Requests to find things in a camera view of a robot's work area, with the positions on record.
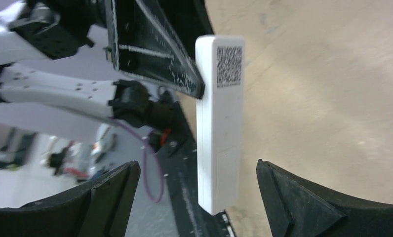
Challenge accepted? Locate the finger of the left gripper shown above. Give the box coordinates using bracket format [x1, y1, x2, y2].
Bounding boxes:
[105, 0, 206, 99]

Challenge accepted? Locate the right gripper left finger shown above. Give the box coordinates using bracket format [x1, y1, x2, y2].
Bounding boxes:
[0, 161, 141, 237]

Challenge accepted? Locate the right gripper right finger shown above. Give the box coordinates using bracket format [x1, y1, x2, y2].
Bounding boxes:
[256, 160, 393, 237]

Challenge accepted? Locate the white remote control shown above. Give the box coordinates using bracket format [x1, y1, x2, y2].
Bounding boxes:
[195, 35, 245, 215]

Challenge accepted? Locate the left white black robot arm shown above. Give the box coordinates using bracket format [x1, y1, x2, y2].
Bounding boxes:
[0, 0, 213, 130]

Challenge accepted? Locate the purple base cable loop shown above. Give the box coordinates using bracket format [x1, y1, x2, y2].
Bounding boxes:
[110, 118, 166, 203]

